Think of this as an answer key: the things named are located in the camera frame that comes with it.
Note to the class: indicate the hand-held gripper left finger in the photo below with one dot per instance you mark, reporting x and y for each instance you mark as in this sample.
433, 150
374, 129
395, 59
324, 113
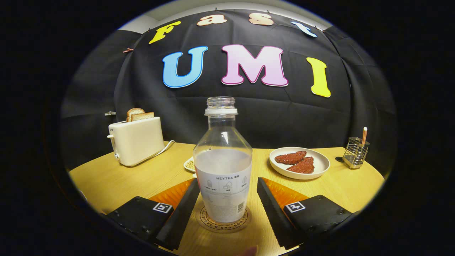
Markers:
179, 217

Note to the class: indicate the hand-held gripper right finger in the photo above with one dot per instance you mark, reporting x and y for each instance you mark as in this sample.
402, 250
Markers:
273, 217

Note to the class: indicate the round wooden coaster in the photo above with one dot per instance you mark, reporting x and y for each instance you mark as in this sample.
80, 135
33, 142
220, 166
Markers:
204, 222

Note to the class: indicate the clear juice bottle white label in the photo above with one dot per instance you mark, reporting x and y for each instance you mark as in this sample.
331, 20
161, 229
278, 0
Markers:
223, 177

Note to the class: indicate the white divided snack dish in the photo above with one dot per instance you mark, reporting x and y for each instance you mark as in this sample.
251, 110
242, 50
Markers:
190, 164

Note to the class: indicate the red-brown meat slice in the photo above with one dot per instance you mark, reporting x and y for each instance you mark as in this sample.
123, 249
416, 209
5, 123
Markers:
290, 157
302, 166

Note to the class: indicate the wooden table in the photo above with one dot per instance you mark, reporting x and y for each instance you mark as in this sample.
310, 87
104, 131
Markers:
337, 188

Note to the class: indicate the white round plate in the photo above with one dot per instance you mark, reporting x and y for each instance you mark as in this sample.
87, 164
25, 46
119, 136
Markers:
320, 161

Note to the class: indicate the cream toaster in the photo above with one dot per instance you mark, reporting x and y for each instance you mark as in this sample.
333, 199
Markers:
137, 142

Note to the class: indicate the toast slice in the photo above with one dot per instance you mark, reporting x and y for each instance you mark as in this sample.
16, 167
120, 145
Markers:
134, 112
144, 116

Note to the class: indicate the orange stick with white tip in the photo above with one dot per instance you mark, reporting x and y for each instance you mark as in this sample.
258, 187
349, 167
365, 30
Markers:
364, 135

